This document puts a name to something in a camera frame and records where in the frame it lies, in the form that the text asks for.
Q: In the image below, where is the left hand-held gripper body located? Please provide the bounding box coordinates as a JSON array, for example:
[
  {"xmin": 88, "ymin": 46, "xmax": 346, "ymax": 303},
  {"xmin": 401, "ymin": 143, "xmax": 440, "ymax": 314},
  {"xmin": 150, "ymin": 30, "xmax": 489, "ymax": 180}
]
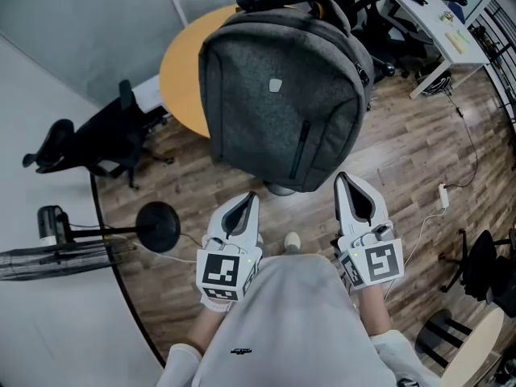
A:
[{"xmin": 195, "ymin": 234, "xmax": 265, "ymax": 304}]

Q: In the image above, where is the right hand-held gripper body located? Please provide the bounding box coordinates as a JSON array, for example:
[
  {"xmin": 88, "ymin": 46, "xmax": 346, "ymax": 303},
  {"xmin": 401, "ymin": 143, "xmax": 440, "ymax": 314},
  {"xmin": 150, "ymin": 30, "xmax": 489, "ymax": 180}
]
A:
[{"xmin": 338, "ymin": 220, "xmax": 405, "ymax": 289}]

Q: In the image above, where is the dark grey fabric backpack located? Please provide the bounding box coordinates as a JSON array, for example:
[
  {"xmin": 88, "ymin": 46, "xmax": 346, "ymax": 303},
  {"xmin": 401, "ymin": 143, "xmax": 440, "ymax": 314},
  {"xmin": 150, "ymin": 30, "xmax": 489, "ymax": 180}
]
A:
[{"xmin": 197, "ymin": 0, "xmax": 376, "ymax": 194}]

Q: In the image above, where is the person's left forearm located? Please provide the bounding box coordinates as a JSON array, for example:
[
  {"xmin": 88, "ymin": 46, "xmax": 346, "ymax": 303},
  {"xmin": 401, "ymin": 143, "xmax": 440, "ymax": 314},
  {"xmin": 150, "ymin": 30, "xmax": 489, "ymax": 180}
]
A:
[{"xmin": 187, "ymin": 304, "xmax": 233, "ymax": 356}]

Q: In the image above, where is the person's right forearm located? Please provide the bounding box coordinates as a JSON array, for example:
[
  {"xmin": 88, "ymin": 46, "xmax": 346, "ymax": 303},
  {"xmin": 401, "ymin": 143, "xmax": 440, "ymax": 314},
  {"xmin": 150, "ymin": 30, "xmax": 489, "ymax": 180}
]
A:
[{"xmin": 356, "ymin": 282, "xmax": 392, "ymax": 338}]

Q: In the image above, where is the white wristband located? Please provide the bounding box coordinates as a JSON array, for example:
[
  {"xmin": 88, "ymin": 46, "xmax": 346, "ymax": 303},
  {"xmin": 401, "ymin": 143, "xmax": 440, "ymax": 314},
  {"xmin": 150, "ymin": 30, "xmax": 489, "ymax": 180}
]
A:
[{"xmin": 200, "ymin": 296, "xmax": 233, "ymax": 314}]

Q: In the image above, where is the person's right shoe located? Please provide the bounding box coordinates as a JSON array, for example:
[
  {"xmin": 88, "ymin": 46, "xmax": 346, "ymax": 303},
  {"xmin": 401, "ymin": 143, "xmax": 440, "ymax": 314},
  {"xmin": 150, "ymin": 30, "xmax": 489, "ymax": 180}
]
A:
[{"xmin": 284, "ymin": 231, "xmax": 302, "ymax": 256}]

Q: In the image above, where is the black standing fan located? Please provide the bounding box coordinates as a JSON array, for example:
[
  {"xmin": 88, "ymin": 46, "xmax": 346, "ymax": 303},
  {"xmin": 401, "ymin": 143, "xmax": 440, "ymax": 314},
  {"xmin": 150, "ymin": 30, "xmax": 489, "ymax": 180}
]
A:
[{"xmin": 0, "ymin": 201, "xmax": 181, "ymax": 281}]

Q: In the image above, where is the white t-shirt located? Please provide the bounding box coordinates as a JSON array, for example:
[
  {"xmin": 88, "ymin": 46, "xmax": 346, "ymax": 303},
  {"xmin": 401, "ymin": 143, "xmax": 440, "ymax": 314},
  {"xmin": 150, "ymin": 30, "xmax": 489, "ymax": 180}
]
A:
[{"xmin": 156, "ymin": 254, "xmax": 440, "ymax": 387}]

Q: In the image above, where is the black office chair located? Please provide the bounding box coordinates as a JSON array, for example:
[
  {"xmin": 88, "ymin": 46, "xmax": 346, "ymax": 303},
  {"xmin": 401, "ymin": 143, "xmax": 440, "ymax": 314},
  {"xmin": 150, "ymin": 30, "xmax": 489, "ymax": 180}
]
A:
[
  {"xmin": 374, "ymin": 0, "xmax": 435, "ymax": 78},
  {"xmin": 346, "ymin": 0, "xmax": 388, "ymax": 52},
  {"xmin": 439, "ymin": 227, "xmax": 516, "ymax": 318},
  {"xmin": 22, "ymin": 79, "xmax": 174, "ymax": 191}
]

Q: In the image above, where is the beige round stool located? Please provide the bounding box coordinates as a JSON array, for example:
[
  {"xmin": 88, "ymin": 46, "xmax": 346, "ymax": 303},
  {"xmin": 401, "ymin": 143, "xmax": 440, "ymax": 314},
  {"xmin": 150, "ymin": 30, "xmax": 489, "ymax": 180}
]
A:
[{"xmin": 414, "ymin": 307, "xmax": 507, "ymax": 387}]

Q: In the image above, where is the round wooden table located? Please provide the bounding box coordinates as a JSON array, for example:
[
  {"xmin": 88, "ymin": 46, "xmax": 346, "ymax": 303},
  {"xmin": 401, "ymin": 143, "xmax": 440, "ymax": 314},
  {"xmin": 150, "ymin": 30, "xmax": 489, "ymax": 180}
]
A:
[{"xmin": 159, "ymin": 4, "xmax": 243, "ymax": 139}]

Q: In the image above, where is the white desk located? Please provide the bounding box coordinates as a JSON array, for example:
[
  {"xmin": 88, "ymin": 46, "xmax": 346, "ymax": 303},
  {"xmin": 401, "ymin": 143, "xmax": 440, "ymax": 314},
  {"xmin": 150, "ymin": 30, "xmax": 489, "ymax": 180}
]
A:
[{"xmin": 386, "ymin": 0, "xmax": 491, "ymax": 100}]

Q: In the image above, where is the beige flat desk object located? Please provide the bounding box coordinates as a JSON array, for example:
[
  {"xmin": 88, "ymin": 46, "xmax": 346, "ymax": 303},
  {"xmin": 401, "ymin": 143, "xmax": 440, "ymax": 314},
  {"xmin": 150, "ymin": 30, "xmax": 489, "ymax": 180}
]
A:
[{"xmin": 444, "ymin": 31, "xmax": 471, "ymax": 54}]

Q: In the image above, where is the blue chair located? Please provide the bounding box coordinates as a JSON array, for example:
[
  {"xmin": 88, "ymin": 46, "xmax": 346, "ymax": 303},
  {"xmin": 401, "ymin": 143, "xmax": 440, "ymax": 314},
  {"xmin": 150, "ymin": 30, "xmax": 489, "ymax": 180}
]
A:
[{"xmin": 449, "ymin": 0, "xmax": 468, "ymax": 23}]

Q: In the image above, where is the black floor cable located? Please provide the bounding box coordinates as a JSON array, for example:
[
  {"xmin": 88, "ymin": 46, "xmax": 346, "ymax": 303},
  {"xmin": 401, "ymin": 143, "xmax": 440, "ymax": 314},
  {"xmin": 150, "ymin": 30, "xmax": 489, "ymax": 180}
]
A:
[{"xmin": 445, "ymin": 90, "xmax": 480, "ymax": 189}]

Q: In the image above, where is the black wire shelf rack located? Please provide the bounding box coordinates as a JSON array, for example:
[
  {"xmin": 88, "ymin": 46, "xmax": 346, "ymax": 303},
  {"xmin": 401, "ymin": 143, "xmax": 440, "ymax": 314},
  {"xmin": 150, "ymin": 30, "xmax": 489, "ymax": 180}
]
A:
[{"xmin": 467, "ymin": 6, "xmax": 516, "ymax": 136}]

